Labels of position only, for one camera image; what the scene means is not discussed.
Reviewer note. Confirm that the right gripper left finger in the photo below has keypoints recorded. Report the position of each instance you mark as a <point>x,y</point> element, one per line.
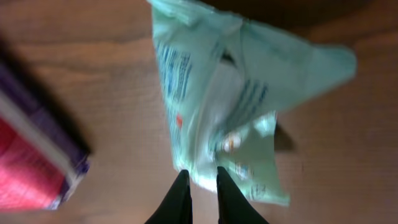
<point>176,207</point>

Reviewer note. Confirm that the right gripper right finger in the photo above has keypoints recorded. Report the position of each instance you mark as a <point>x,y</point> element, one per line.
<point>232,204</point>

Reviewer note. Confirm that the green tissue wipes pack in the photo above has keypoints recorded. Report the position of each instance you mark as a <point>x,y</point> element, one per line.
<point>224,80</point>

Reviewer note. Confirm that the pink purple liners pack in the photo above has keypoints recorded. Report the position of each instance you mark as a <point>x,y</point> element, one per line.
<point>42,163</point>

